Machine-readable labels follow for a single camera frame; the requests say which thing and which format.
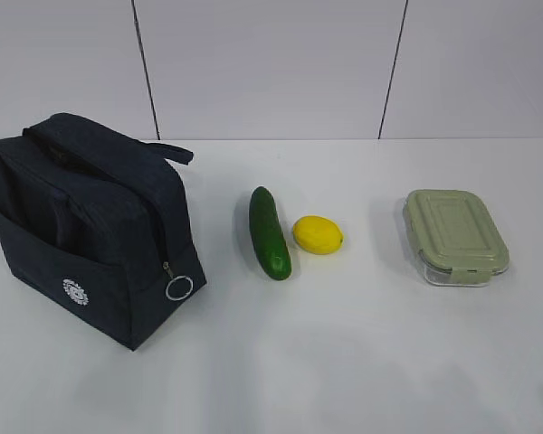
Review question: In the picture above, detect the green cucumber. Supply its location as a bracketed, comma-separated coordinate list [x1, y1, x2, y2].
[248, 186, 292, 281]

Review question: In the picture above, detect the dark navy lunch bag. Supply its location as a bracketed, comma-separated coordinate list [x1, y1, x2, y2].
[0, 113, 206, 349]

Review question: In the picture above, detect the yellow lemon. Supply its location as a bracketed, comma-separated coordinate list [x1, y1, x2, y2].
[292, 215, 344, 255]

